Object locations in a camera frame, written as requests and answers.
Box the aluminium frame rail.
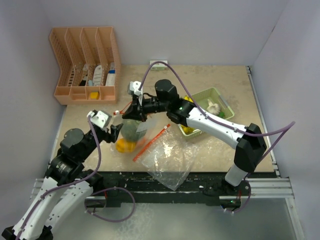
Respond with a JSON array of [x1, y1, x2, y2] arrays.
[[29, 65, 301, 240]]

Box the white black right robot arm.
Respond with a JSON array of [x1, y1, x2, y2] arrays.
[[122, 79, 267, 196]]

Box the white garlic bulb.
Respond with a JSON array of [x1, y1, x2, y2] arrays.
[[206, 99, 221, 116]]

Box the yellow banana bunch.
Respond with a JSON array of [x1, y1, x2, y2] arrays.
[[181, 95, 195, 135]]

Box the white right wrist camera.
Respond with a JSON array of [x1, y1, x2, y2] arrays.
[[127, 81, 143, 106]]

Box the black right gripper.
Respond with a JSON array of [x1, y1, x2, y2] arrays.
[[122, 94, 170, 123]]

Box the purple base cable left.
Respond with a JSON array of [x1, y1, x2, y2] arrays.
[[84, 186, 136, 223]]

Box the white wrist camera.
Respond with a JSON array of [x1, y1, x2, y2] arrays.
[[87, 110, 113, 130], [127, 81, 143, 106]]

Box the yellow block in organizer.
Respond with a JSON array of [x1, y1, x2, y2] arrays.
[[89, 91, 100, 100]]

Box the black front mounting rail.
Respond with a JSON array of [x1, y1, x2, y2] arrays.
[[89, 171, 251, 209]]

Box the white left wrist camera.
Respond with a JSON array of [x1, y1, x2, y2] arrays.
[[87, 110, 113, 130]]

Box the pale green perforated basket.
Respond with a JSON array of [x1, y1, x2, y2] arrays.
[[178, 87, 235, 139]]

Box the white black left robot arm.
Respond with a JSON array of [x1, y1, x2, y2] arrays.
[[1, 122, 123, 240]]

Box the peach plastic desk organizer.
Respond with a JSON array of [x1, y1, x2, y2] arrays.
[[49, 26, 122, 106]]

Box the white ribbed item in organizer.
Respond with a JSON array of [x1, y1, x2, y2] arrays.
[[88, 65, 103, 87]]

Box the clear zip bag orange zipper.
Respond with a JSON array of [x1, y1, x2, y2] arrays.
[[110, 110, 157, 158]]

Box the small white green box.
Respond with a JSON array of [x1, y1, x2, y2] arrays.
[[149, 60, 168, 71]]

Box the white blue bottle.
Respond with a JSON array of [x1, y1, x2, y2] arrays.
[[105, 62, 116, 87]]

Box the green netted melon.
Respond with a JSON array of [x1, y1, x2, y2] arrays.
[[120, 119, 147, 142]]

